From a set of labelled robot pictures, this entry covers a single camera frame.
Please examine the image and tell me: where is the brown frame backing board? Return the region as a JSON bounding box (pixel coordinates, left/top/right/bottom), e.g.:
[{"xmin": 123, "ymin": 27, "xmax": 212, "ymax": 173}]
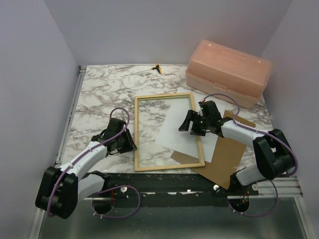
[{"xmin": 171, "ymin": 117, "xmax": 255, "ymax": 189}]

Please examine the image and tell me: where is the yellow black hex key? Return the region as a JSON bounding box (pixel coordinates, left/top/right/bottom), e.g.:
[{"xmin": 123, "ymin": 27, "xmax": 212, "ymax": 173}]
[{"xmin": 124, "ymin": 64, "xmax": 162, "ymax": 77}]

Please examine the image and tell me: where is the pink translucent plastic box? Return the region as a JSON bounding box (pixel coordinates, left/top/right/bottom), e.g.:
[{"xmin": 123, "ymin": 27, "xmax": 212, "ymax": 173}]
[{"xmin": 185, "ymin": 40, "xmax": 273, "ymax": 109}]

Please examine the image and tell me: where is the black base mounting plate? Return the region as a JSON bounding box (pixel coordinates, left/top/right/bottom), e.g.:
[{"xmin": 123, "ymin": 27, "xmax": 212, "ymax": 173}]
[{"xmin": 97, "ymin": 173, "xmax": 259, "ymax": 208}]

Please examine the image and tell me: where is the wooden picture frame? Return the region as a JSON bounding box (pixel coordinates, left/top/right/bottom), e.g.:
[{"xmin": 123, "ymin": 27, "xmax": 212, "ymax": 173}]
[{"xmin": 134, "ymin": 92, "xmax": 205, "ymax": 172}]

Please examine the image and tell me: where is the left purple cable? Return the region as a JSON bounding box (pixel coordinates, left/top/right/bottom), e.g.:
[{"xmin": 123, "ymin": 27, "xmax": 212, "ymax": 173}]
[{"xmin": 46, "ymin": 107, "xmax": 142, "ymax": 220}]

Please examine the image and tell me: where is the aluminium rail left side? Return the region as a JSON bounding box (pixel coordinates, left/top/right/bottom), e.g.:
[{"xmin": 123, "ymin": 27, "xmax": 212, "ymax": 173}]
[{"xmin": 54, "ymin": 66, "xmax": 87, "ymax": 166}]

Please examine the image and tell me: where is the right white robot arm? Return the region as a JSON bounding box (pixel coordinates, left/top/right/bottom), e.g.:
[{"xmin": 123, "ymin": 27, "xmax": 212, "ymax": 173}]
[{"xmin": 178, "ymin": 101, "xmax": 298, "ymax": 195}]

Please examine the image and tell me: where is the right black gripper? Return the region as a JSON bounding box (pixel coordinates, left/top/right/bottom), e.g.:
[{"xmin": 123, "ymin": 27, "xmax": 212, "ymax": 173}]
[{"xmin": 178, "ymin": 110, "xmax": 211, "ymax": 137}]

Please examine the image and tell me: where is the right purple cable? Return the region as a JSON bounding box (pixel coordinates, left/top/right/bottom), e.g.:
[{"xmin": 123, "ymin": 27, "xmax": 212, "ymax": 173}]
[{"xmin": 203, "ymin": 93, "xmax": 299, "ymax": 218}]

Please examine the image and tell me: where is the purple cable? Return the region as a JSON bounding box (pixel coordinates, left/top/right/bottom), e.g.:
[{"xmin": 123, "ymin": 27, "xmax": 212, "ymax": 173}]
[
  {"xmin": 46, "ymin": 107, "xmax": 142, "ymax": 220},
  {"xmin": 203, "ymin": 93, "xmax": 299, "ymax": 218}
]

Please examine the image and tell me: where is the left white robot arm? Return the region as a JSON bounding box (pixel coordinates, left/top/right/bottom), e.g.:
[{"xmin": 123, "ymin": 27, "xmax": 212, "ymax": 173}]
[{"xmin": 35, "ymin": 118, "xmax": 137, "ymax": 219}]

